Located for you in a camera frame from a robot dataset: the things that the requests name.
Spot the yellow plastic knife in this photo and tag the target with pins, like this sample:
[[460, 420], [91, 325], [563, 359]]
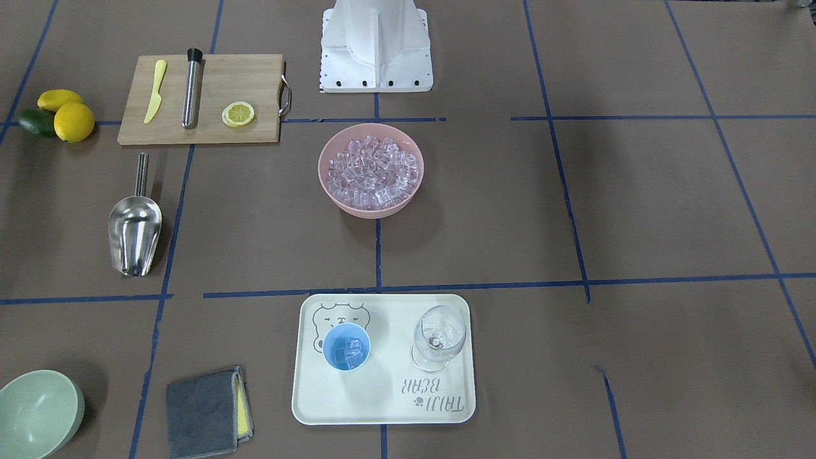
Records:
[[155, 97]]

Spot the green bowl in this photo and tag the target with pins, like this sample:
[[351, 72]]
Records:
[[40, 412]]

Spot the ice cubes in cup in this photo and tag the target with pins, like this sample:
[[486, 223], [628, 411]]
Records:
[[348, 354]]

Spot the bamboo cutting board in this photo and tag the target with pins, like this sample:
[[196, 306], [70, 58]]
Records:
[[226, 78]]

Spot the cream bear tray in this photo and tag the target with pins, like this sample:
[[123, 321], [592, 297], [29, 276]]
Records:
[[389, 388]]

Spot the blue plastic cup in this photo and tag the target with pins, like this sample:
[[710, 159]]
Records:
[[341, 331]]

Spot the grey yellow folded cloth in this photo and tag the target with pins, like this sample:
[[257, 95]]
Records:
[[208, 415]]

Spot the steel ice scoop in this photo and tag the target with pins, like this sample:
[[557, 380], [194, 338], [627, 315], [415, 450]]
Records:
[[134, 227]]

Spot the clear ice cubes pile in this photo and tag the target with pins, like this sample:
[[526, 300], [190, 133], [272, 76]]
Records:
[[370, 174]]

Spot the lemon slice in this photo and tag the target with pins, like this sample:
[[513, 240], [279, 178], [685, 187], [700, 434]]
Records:
[[238, 114]]

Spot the steel muddler black cap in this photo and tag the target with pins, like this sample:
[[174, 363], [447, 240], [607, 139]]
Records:
[[194, 75]]

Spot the yellow lemon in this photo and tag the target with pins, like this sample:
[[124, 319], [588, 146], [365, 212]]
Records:
[[74, 122]]

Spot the clear wine glass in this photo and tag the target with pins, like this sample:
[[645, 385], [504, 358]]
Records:
[[438, 338]]

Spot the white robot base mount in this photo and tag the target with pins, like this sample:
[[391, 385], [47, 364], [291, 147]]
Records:
[[375, 46]]

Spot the pink bowl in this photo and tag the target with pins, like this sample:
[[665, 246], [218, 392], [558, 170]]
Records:
[[359, 131]]

